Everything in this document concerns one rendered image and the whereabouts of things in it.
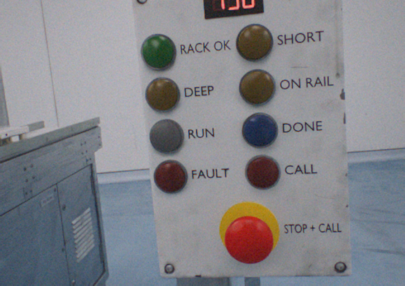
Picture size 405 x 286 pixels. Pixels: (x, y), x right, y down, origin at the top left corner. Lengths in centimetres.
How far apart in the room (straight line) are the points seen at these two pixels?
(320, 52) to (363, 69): 406
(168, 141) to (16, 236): 114
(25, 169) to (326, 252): 113
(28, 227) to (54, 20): 307
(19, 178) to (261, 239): 110
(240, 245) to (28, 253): 123
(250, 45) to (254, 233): 15
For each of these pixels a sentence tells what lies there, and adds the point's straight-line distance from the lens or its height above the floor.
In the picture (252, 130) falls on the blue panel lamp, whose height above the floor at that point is 96.
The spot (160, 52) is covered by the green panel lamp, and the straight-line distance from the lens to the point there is 35.
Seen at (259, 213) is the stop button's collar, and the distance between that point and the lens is 37.
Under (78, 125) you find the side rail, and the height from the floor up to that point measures 84.
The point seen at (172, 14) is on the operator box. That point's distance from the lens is 36.
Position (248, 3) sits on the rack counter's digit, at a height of 106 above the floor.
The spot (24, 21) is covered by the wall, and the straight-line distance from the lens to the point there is 445.
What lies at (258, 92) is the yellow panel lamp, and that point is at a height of 99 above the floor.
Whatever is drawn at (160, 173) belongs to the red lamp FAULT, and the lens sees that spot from 36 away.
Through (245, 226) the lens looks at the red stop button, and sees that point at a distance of 35.
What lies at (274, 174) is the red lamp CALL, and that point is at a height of 92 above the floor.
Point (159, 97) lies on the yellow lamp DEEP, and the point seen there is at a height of 99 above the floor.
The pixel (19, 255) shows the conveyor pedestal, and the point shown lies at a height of 49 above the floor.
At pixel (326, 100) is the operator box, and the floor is 98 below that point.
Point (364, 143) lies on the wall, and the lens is 448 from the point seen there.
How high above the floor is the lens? 101
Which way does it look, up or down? 8 degrees down
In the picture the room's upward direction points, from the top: 5 degrees counter-clockwise
